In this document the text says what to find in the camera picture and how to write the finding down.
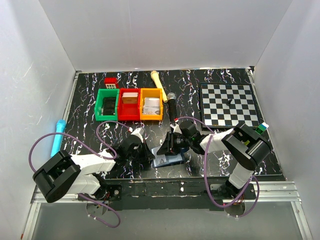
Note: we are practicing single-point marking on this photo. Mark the black microphone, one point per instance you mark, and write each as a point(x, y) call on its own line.
point(172, 107)

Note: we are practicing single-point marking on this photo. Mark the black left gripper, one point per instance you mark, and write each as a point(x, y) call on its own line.
point(144, 152)

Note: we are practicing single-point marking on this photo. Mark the navy blue card holder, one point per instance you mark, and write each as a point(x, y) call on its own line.
point(171, 159)

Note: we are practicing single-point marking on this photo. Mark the beige wooden microphone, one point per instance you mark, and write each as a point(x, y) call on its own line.
point(155, 78)

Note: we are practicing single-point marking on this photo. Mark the white cards in yellow bin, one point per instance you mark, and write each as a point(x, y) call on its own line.
point(151, 106)

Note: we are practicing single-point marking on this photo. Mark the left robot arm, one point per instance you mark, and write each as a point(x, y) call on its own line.
point(72, 174)

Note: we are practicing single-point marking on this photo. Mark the red plastic bin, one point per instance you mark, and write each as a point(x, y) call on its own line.
point(128, 112)

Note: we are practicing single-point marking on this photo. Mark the black white chessboard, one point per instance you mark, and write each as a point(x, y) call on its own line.
point(224, 105)

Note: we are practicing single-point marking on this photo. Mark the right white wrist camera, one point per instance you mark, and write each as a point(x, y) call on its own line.
point(175, 128)

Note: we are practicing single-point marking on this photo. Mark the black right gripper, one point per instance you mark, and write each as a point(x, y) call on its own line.
point(169, 143)

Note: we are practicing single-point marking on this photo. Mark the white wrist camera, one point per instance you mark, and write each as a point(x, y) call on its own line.
point(138, 132)
point(175, 128)

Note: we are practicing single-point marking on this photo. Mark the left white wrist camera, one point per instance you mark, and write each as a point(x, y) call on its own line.
point(138, 132)

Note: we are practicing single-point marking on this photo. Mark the yellow green brick stack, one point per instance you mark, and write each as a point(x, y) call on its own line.
point(262, 128)

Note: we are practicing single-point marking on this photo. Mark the yellow plastic bin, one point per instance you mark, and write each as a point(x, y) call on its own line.
point(151, 92)

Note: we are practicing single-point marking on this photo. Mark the white VIP credit card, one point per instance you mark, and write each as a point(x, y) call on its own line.
point(159, 161)

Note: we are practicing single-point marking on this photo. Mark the light blue toy microphone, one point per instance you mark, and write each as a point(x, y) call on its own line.
point(60, 128)

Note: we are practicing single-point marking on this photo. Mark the green plastic bin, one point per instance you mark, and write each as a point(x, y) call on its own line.
point(98, 104)

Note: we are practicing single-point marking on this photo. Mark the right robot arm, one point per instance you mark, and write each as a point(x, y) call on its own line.
point(246, 145)

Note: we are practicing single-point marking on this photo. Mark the orange cards in red bin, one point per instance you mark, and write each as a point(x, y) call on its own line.
point(130, 97)

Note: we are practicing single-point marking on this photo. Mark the black object in green bin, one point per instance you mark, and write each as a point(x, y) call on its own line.
point(108, 106)

